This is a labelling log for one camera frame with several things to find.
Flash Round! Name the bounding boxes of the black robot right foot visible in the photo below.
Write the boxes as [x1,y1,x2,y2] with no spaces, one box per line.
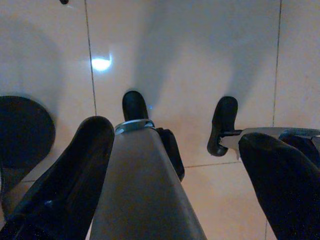
[207,96,239,157]

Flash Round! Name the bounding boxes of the black round disc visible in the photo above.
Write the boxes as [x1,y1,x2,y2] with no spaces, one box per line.
[0,95,56,173]

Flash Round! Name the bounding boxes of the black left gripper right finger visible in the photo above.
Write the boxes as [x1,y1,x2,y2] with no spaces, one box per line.
[238,132,320,240]

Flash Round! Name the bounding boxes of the grey robot left leg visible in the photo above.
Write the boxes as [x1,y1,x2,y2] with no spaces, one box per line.
[89,118,208,240]

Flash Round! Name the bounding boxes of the black robot foot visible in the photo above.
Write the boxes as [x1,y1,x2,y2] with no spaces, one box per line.
[121,90,186,182]
[207,96,239,157]

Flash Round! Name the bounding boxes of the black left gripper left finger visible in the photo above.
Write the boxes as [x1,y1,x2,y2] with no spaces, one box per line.
[0,116,116,240]

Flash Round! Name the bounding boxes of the black robot left foot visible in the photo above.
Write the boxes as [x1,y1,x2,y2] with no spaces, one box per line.
[121,90,186,182]

